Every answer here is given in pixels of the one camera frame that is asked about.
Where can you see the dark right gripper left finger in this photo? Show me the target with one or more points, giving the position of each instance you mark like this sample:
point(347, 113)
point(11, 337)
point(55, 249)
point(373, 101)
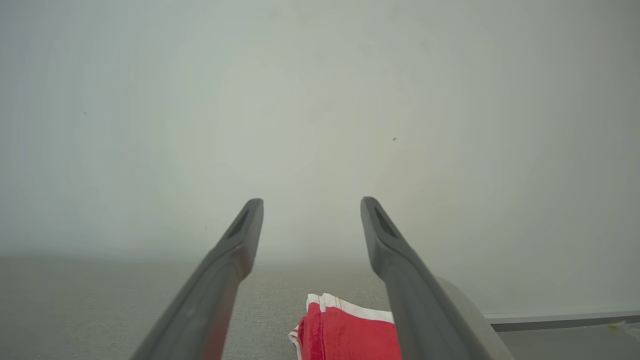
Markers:
point(210, 300)

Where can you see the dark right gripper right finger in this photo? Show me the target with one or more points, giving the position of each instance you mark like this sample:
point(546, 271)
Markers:
point(415, 300)

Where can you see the red shorts with white stripe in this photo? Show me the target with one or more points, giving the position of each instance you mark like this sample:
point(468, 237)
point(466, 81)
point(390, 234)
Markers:
point(350, 335)

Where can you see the red Bulls 23 jersey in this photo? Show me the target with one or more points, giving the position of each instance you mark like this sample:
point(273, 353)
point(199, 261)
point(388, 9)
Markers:
point(296, 342)

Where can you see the white wall baseboard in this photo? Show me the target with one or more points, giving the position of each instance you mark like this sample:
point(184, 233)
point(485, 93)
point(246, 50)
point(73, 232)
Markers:
point(565, 320)

